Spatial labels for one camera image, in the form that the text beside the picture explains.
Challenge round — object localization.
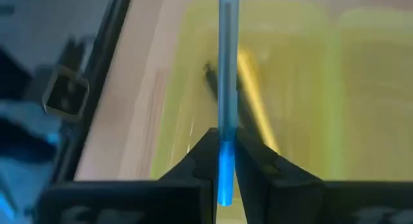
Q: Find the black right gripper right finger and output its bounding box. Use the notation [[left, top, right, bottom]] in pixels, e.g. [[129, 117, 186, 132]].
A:
[[235, 127, 413, 224]]

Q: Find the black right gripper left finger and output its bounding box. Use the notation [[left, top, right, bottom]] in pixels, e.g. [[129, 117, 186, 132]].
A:
[[37, 127, 221, 224]]

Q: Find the yellow-green translucent supply box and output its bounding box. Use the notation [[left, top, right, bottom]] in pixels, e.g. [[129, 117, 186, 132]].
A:
[[150, 0, 413, 224]]

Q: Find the yellow marker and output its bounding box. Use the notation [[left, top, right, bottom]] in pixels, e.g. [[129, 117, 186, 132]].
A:
[[236, 46, 281, 154]]

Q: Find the black pen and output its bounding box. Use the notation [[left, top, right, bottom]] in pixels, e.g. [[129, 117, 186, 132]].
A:
[[202, 61, 259, 137]]

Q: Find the blue pen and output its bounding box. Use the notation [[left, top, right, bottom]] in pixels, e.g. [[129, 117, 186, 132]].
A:
[[216, 0, 241, 207]]

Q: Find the black aluminium table frame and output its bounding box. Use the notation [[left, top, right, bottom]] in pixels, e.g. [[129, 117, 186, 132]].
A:
[[53, 0, 135, 183]]

